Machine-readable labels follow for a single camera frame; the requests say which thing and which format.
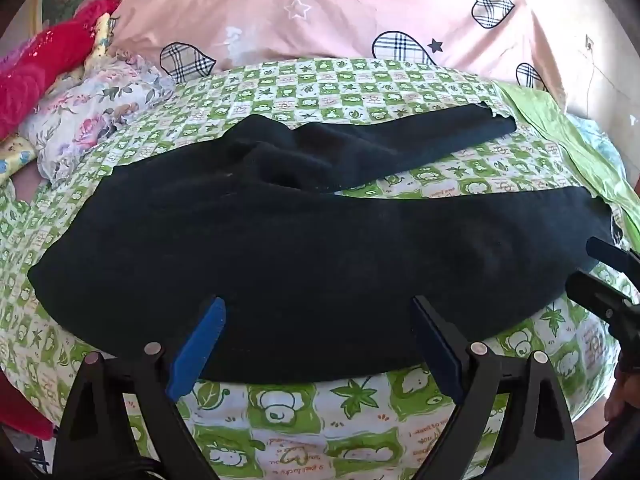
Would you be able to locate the white wall socket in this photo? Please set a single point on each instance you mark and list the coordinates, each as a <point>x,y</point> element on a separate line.
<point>589,43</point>

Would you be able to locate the floral ruffled pillow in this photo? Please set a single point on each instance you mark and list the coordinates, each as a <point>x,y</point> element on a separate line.
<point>95,110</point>

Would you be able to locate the plain green cloth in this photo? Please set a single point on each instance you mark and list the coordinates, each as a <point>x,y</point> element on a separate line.
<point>565,130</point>

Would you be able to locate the green checked bedsheet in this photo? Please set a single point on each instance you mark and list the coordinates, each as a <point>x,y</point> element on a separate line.
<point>310,90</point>

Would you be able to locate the person's right hand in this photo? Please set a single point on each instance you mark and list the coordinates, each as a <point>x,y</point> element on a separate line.
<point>614,397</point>

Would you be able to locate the light blue cloth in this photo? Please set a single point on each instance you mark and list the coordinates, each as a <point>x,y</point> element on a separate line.
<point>602,145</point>

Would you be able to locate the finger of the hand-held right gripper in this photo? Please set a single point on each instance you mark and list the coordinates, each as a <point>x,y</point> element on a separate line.
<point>597,292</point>
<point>612,254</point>

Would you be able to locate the black pants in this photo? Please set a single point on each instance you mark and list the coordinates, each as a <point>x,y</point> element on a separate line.
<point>300,260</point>

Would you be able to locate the red rose blanket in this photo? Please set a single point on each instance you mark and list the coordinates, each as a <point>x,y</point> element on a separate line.
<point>40,70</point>

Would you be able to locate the pink quilt with plaid hearts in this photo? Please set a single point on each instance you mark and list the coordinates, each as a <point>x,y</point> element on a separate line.
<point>350,10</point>

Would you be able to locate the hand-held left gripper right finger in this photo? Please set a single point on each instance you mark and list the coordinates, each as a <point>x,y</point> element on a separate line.
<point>437,352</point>

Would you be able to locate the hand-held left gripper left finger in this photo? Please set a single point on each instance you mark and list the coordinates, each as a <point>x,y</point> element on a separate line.
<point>197,350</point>

